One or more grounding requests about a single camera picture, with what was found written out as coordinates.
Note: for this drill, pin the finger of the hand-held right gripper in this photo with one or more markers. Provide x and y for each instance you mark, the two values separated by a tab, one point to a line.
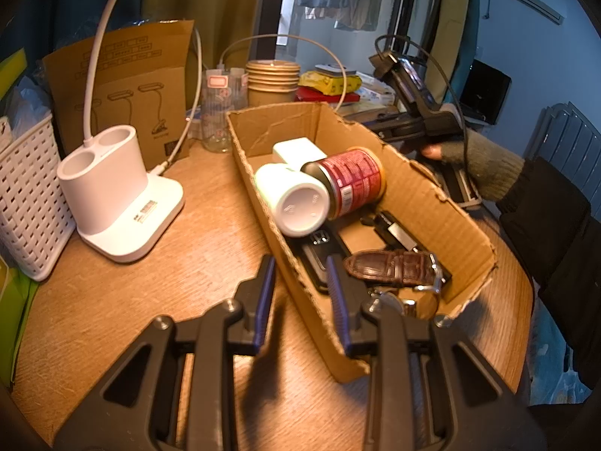
401	130

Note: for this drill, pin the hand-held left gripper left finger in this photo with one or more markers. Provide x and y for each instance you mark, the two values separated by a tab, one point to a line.
265	300

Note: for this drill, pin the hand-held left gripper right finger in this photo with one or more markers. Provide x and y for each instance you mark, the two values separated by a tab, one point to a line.
338	310

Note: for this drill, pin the cardboard box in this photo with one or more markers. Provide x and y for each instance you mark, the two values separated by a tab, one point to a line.
413	188

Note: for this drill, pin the black car key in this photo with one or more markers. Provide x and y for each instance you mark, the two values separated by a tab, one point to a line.
319	253

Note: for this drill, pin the red and gold can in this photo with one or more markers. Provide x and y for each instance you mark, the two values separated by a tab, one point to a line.
352	174

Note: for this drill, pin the white wall charger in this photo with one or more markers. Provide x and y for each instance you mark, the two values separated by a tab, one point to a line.
300	150

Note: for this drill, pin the white pill bottle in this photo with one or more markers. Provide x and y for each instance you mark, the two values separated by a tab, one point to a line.
291	197

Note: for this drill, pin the person's right forearm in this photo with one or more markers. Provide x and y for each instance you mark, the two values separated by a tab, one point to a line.
554	244

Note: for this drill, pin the person's right hand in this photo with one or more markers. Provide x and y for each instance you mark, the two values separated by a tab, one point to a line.
479	159

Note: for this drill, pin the beige envelope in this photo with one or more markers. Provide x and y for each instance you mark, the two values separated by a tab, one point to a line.
371	109

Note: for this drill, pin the white and blue wipes pack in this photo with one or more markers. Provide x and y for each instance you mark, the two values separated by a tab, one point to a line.
375	91

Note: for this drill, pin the black television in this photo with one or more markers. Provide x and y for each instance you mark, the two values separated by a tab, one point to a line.
488	91

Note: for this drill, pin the yellow snack packet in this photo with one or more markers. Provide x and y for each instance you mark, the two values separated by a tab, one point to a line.
328	85

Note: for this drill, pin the yellow curtain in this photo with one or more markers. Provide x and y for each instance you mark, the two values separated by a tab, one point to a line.
450	9
225	0

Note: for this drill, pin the red book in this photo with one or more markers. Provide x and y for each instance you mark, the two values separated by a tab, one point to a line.
319	97

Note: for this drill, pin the hanging beige garment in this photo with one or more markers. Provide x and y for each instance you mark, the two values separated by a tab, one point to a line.
357	21

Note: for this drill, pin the blue curtain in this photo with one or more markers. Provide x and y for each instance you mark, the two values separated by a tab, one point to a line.
70	0
472	19

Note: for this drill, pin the stack of brown paper cups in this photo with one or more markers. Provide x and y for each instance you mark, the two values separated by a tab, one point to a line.
272	94

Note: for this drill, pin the grey bed headboard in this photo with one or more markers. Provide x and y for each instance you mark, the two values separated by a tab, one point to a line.
568	141

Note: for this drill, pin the clear glass cup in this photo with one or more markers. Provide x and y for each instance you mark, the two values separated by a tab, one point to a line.
218	122

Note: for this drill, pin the white desk lamp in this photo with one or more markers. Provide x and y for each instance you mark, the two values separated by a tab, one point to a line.
117	188

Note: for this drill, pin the blue printed blanket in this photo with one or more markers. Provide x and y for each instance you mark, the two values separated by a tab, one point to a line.
549	352

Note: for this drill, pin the green carton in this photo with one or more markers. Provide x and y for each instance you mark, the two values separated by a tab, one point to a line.
11	319

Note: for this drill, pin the white plastic basket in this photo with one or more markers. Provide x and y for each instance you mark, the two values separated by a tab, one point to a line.
33	197

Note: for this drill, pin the brown printed lamp carton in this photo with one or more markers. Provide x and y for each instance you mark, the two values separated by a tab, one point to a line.
141	70

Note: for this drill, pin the clear plastic bag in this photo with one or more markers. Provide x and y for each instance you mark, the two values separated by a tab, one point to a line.
30	103

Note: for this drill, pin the black sliding door frame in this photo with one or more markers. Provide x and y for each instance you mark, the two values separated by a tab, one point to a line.
408	0

